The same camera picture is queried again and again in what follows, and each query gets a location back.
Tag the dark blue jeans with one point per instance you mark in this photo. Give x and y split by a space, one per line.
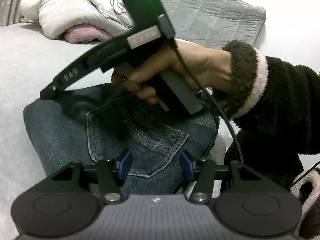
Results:
62 135

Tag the person's dark fleece robe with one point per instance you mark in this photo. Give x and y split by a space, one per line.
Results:
270 160

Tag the grey quilted headboard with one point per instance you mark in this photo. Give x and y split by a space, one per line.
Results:
212 12

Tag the pink blanket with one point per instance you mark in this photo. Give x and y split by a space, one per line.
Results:
82 33

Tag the grey white patterned duvet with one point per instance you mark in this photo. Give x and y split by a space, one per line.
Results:
50 12

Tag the grey star print curtain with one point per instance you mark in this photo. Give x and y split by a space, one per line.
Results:
15 0

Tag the grey pillow with cartoon print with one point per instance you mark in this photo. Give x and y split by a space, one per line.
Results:
105 7

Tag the person's right hand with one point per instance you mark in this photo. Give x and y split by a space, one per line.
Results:
200 65

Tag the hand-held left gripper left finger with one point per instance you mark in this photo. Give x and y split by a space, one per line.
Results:
126 162

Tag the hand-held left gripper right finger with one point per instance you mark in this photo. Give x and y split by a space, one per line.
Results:
186 165

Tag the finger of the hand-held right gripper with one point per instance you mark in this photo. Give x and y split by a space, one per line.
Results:
51 91

